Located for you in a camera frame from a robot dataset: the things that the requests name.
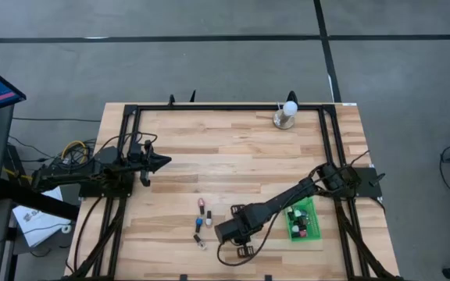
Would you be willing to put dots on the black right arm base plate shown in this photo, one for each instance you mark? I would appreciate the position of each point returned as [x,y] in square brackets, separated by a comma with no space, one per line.
[367,183]

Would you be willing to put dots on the light grey nail polish bottle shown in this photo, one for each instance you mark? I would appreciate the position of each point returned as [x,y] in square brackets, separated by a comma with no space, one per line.
[208,221]

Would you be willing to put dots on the black aluminium table frame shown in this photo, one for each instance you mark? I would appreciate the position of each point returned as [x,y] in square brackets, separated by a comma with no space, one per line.
[229,107]

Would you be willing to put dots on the pale mint nail polish bottle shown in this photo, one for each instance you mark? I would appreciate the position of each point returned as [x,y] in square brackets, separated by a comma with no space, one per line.
[298,213]

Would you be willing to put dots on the white printed paper bag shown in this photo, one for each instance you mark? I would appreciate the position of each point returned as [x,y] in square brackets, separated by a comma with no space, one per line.
[37,220]

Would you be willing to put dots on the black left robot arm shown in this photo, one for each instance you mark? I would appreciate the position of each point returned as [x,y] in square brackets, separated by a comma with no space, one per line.
[72,177]

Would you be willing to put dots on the pink nail polish bottle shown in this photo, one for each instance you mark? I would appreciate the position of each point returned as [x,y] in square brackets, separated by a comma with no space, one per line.
[201,203]

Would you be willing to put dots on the green plastic basket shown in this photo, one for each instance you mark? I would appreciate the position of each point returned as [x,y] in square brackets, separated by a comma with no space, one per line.
[315,230]

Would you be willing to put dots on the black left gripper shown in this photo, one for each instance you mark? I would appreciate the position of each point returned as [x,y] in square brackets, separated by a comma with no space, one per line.
[141,162]

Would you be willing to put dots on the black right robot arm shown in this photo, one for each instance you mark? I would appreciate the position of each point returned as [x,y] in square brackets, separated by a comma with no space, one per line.
[287,197]

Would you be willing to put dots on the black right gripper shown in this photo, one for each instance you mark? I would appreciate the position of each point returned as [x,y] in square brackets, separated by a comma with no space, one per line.
[248,220]

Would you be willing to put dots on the white label sticker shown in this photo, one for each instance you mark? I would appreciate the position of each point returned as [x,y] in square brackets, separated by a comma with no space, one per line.
[349,104]

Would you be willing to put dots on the blue nail polish bottle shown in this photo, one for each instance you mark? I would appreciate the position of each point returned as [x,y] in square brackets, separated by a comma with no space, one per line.
[198,223]

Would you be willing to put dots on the white nail polish bottle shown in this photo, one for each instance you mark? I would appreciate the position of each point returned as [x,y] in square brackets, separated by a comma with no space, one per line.
[295,228]

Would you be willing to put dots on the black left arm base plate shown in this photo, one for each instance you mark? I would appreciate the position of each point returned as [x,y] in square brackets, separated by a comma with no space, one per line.
[104,191]

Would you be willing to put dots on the white bulb on metal stand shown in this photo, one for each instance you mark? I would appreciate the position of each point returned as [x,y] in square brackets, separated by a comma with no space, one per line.
[290,108]

